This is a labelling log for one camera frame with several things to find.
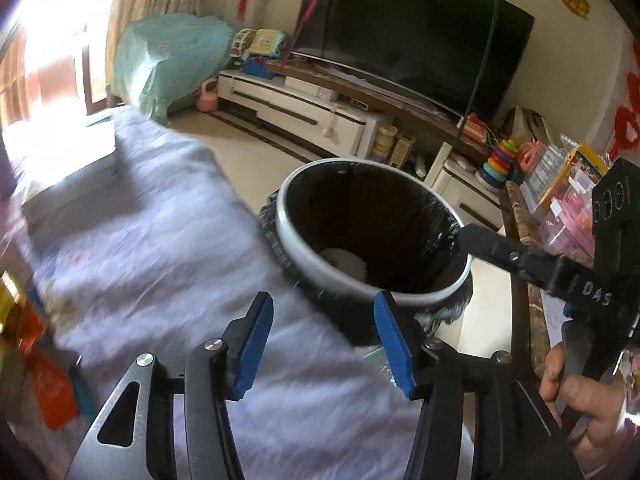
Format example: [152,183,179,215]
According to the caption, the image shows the red and yellow toy phone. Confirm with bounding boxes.
[460,112,493,146]

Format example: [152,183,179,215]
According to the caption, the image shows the white and wood television stand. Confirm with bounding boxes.
[216,60,506,231]

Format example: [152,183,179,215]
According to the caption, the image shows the cream jars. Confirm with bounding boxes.
[375,125,398,158]

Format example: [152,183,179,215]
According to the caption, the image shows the grey bin with black bag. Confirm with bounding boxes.
[257,157,473,346]

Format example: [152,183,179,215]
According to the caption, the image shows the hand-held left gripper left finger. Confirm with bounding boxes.
[65,291,275,480]

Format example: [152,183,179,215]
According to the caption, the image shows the green rope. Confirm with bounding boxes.
[457,0,501,151]

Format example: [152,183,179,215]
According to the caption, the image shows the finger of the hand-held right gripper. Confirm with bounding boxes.
[457,225,562,288]

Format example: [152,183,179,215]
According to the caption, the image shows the balcony glass door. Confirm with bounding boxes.
[0,0,111,126]

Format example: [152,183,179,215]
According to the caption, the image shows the pink toy kettle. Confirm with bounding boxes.
[196,77,219,112]

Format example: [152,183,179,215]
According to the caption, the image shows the red wall decals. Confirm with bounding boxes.
[607,67,640,161]

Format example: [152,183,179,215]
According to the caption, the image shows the person's right hand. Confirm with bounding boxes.
[539,344,640,480]

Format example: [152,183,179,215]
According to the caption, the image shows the black flat television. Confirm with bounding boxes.
[287,0,536,123]

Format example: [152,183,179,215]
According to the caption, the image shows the orange packet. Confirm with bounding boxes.
[20,350,78,431]

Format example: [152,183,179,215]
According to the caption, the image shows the yellow toy box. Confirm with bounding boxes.
[565,142,611,181]

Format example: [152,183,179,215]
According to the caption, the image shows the gold wall sticker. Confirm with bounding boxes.
[559,0,591,20]

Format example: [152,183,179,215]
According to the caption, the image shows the teal floral dust cover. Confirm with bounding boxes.
[111,14,241,123]

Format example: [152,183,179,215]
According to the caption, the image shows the blue toy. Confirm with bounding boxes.
[242,56,276,81]

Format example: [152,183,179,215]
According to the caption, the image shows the beige paper bag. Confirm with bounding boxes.
[502,107,548,143]

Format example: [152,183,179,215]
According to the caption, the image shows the white wheel toy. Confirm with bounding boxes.
[231,28,253,58]

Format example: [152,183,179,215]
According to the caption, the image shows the pink plastic toy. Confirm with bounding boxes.
[517,141,548,173]

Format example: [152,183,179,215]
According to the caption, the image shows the rainbow stacking ring toy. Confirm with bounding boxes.
[475,139,521,190]

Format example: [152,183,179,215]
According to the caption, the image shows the floral tablecloth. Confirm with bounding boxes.
[10,107,473,480]

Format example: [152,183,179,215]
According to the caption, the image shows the pink plastic storage box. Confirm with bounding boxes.
[540,170,601,266]

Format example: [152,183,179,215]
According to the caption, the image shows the white paper sheet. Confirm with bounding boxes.
[541,290,568,348]

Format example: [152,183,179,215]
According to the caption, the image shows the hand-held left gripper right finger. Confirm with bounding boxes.
[374,290,586,480]

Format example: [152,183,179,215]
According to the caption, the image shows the clear plastic storage box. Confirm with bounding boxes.
[525,145,571,206]

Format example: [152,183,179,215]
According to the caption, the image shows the pink rope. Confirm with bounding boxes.
[290,0,341,56]

